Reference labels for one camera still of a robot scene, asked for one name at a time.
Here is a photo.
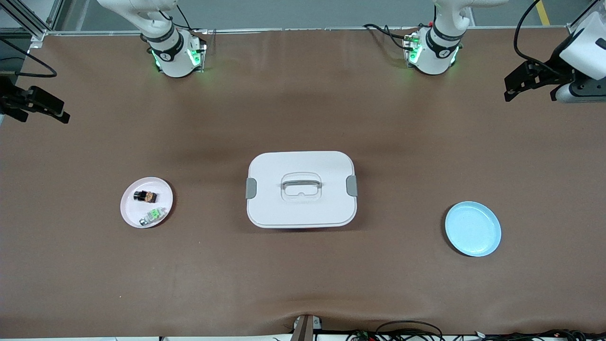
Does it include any metal table bracket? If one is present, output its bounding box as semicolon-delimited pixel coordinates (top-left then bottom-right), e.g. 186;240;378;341
291;314;323;341

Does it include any light blue round plate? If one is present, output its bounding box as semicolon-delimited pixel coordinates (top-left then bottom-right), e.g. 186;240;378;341
445;201;502;258

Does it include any tangled cable bundle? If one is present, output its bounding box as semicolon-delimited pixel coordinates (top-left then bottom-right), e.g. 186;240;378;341
444;329;606;341

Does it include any black base cable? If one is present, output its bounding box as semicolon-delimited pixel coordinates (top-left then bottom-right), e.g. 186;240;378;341
363;24;418;51
159;7;209;36

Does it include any white lidded storage box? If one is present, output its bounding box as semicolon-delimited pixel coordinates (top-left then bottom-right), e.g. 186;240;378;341
245;151;358;229

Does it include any black looped cable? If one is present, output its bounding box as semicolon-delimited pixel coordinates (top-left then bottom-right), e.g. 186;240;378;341
375;321;444;341

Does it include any aluminium frame profile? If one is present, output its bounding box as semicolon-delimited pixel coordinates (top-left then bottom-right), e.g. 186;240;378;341
0;0;65;44
567;0;606;37

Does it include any green grey switch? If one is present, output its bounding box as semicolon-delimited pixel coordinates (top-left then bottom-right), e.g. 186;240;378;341
139;207;167;226

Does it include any brown table cover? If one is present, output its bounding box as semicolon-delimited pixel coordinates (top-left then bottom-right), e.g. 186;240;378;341
0;27;606;340

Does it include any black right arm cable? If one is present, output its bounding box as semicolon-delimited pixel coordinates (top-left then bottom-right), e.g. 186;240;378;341
0;37;58;78

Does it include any pale pink round plate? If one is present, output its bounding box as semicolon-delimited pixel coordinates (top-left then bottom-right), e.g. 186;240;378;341
120;177;174;229

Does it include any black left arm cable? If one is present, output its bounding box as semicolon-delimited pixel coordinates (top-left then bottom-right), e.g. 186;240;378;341
515;0;576;76

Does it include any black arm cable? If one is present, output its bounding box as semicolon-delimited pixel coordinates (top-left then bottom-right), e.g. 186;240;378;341
515;0;576;76
0;37;58;78

